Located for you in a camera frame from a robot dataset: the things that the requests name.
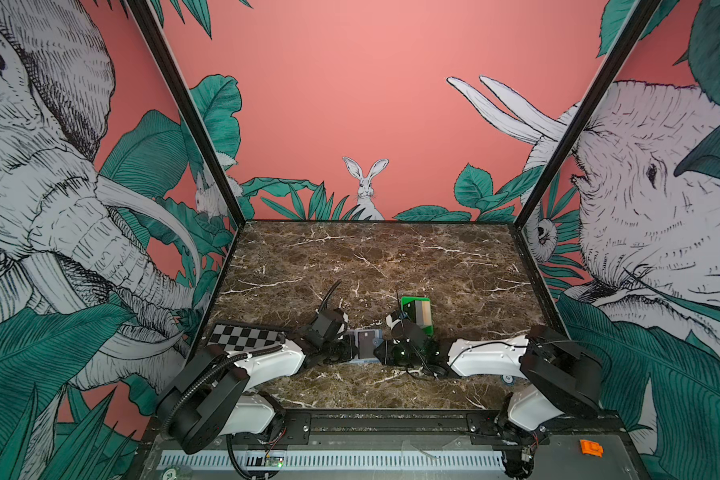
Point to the black frame post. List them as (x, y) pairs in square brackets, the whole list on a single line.
[(628, 36), (145, 17)]

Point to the left black frame post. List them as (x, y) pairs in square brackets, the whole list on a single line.
[(145, 17)]

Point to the right black frame post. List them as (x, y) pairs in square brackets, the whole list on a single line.
[(628, 36)]

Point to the blue leather card holder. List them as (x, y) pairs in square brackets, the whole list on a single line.
[(357, 346)]

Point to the black front mounting rail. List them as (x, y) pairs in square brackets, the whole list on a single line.
[(300, 426)]

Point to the checkerboard calibration board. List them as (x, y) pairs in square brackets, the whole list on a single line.
[(244, 337)]

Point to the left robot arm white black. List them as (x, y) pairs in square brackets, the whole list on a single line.
[(211, 396)]

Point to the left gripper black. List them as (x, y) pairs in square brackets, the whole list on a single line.
[(349, 351)]

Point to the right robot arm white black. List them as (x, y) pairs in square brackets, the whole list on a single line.
[(564, 377)]

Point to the green plastic card tray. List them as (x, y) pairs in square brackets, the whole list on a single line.
[(407, 306)]

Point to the gold credit card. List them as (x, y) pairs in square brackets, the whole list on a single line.
[(423, 313)]

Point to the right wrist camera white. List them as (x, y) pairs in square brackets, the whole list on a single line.
[(392, 319)]

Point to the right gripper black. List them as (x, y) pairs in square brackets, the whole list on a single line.
[(387, 358)]

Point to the white slotted cable duct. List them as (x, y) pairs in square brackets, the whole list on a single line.
[(328, 460)]

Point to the orange connector clip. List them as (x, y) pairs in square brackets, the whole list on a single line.
[(591, 448)]

